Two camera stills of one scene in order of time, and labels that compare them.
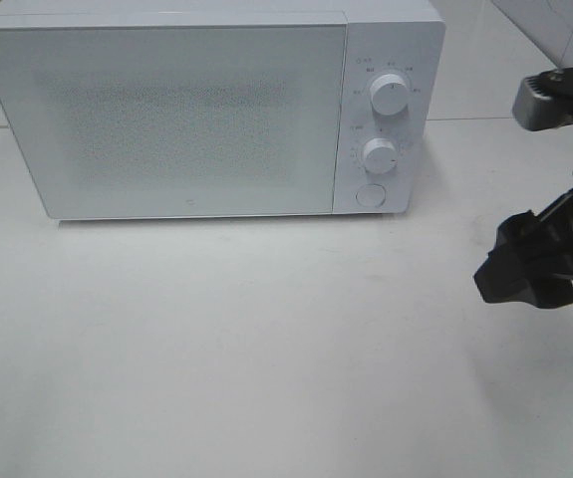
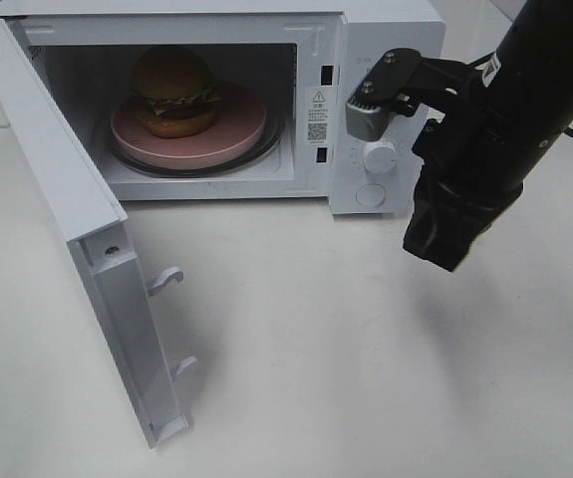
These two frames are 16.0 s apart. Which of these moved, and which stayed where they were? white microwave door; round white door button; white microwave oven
Moved: white microwave door
Stayed: round white door button; white microwave oven
